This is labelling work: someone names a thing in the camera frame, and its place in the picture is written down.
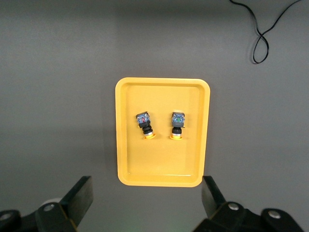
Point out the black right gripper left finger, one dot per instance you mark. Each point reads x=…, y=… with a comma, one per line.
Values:
x=77, y=198

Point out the yellow push button switch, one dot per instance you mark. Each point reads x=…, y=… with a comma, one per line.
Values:
x=144, y=120
x=178, y=119

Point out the yellow plastic tray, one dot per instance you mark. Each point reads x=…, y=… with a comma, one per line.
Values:
x=164, y=159

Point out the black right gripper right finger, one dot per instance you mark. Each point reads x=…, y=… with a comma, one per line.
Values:
x=212, y=198

